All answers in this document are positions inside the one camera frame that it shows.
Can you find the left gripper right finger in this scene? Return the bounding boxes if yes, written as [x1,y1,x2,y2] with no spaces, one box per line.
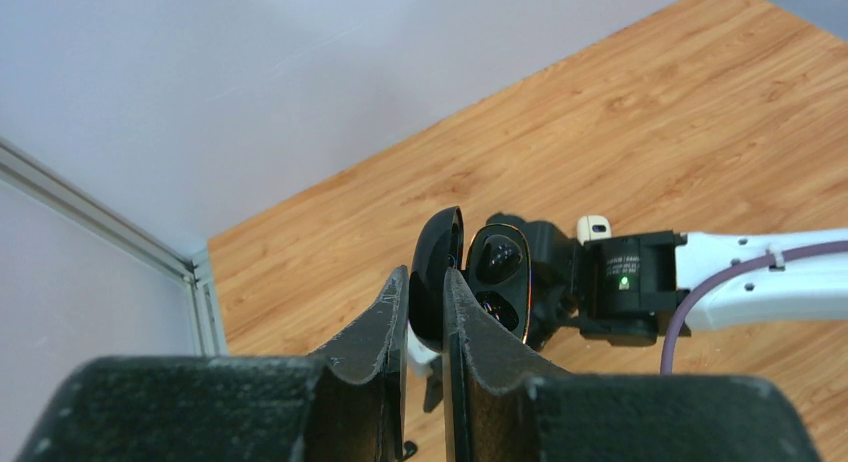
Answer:
[443,272,819,461]

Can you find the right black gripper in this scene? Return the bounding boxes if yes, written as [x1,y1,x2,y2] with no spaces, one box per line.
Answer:
[423,373,444,413]

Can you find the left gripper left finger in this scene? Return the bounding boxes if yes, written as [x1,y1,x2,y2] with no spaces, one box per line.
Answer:
[18,266,408,461]

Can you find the black earbud charging case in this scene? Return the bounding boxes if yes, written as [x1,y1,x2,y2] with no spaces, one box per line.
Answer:
[409,206,533,352]

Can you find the black earbud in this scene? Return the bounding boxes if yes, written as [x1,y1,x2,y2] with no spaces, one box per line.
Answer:
[476,235,524,284]

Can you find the white earbud charging case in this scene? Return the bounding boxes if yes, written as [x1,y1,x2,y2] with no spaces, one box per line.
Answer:
[576,215,612,244]

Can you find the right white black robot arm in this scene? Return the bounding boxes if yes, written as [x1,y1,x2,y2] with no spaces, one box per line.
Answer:
[407,207,847,412]

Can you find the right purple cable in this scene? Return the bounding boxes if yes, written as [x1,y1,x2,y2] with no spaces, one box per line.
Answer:
[659,240,848,377]

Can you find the left aluminium corner post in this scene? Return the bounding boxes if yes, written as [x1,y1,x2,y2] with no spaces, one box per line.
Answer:
[1,138,229,356]

